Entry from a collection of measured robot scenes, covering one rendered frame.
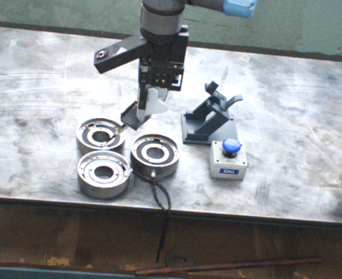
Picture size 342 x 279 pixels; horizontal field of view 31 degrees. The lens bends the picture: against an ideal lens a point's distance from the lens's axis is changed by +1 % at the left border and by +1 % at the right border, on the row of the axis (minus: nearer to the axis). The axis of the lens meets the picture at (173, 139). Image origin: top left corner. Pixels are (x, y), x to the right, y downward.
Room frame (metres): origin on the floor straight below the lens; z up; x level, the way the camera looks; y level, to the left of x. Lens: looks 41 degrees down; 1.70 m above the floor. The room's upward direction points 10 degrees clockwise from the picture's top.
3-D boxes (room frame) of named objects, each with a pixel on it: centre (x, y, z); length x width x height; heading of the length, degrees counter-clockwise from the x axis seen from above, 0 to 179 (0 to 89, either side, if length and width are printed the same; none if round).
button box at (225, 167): (0.98, -0.13, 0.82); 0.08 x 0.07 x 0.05; 98
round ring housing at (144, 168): (0.96, 0.03, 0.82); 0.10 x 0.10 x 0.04
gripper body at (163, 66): (0.96, 0.05, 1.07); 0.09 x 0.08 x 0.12; 98
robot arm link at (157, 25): (0.96, 0.06, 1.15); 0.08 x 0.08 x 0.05
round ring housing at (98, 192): (0.87, 0.12, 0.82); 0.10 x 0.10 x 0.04
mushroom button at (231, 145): (0.98, -0.12, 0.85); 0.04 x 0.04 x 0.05
